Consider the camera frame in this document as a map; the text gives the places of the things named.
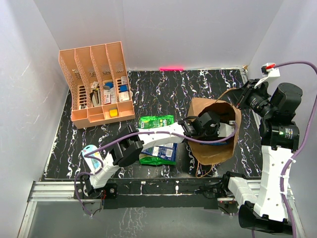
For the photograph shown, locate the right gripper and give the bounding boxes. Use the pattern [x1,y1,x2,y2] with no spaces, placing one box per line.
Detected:
[225,79,275,119]

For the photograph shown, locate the brown paper bag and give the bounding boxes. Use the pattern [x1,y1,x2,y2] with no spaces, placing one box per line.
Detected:
[187,89,242,168]

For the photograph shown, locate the blue cookie snack pack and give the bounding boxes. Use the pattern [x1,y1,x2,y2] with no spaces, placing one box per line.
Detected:
[149,143,177,162]

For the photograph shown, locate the green chips bag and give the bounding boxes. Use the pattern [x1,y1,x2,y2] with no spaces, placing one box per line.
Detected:
[139,115,176,166]

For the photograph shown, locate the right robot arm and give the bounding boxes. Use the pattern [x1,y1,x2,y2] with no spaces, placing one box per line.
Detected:
[220,79,303,237]

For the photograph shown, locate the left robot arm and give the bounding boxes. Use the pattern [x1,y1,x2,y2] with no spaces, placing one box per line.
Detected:
[81,111,220,198]

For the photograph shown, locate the pink tape strip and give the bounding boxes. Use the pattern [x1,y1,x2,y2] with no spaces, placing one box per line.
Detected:
[159,65,184,71]

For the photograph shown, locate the white red small box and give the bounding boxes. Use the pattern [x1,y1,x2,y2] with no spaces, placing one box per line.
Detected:
[119,91,130,102]

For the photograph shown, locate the blue eraser box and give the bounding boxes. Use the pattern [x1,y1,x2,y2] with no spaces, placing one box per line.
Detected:
[119,85,128,92]

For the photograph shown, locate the yellow sticky note block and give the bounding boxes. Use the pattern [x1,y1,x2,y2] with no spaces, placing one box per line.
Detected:
[109,109,118,118]

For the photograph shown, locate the red white label box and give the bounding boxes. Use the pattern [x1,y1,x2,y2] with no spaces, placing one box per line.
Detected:
[104,89,111,105]

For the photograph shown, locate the peach desk file organizer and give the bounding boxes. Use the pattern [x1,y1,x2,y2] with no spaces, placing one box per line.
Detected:
[58,42,135,129]

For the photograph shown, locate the light blue packaged tool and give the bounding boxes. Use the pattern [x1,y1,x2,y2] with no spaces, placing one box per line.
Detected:
[81,145,102,173]

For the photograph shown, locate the black stapler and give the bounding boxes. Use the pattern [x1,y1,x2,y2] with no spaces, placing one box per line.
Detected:
[90,90,100,107]

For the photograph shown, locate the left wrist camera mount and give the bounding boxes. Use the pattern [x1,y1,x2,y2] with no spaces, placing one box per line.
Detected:
[217,120,236,138]

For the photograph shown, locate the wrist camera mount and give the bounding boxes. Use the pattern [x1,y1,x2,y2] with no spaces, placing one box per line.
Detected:
[217,120,236,138]
[254,62,280,89]

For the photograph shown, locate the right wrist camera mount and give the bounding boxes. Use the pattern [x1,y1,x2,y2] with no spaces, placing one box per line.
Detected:
[254,62,280,89]

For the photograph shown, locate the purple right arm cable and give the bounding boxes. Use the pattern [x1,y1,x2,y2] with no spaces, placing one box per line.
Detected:
[250,60,317,238]

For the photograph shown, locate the aluminium front rail frame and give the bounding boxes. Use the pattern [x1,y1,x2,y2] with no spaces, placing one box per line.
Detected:
[17,71,305,238]

